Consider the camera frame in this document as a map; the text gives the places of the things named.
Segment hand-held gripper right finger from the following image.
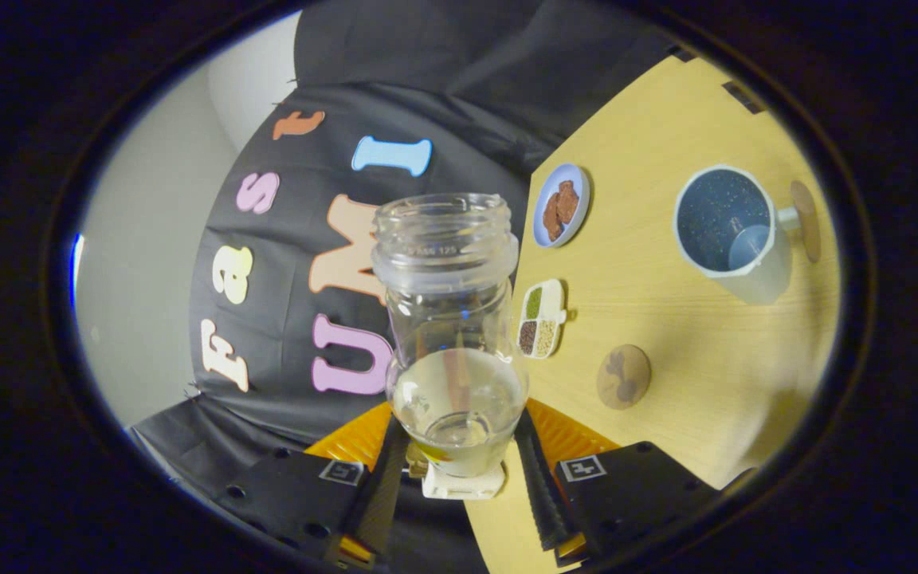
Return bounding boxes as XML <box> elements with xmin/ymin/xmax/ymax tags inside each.
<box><xmin>513</xmin><ymin>399</ymin><xmax>723</xmax><ymax>568</ymax></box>

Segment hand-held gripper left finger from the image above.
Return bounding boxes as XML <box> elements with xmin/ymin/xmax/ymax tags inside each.
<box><xmin>216</xmin><ymin>401</ymin><xmax>412</xmax><ymax>571</ymax></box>

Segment clear glass juice bottle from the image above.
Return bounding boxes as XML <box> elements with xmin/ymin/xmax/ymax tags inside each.
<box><xmin>371</xmin><ymin>193</ymin><xmax>530</xmax><ymax>479</ymax></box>

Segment round wooden coaster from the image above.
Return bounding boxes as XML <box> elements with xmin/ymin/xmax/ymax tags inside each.
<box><xmin>596</xmin><ymin>344</ymin><xmax>652</xmax><ymax>411</ymax></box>

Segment white cup with blue inside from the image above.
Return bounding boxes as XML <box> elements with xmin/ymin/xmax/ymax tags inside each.
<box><xmin>673</xmin><ymin>165</ymin><xmax>802</xmax><ymax>305</ymax></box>

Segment white toaster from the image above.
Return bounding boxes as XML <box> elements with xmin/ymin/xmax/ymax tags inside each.
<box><xmin>423</xmin><ymin>462</ymin><xmax>505</xmax><ymax>501</ymax></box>

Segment white divided dish of beans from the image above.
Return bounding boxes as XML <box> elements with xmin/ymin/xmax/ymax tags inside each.
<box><xmin>516</xmin><ymin>278</ymin><xmax>570</xmax><ymax>360</ymax></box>

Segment wooden table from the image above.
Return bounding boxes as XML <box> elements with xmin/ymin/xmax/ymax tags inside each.
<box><xmin>463</xmin><ymin>54</ymin><xmax>841</xmax><ymax>574</ymax></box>

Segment blue plate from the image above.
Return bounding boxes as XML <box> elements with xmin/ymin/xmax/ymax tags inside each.
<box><xmin>532</xmin><ymin>163</ymin><xmax>591</xmax><ymax>249</ymax></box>

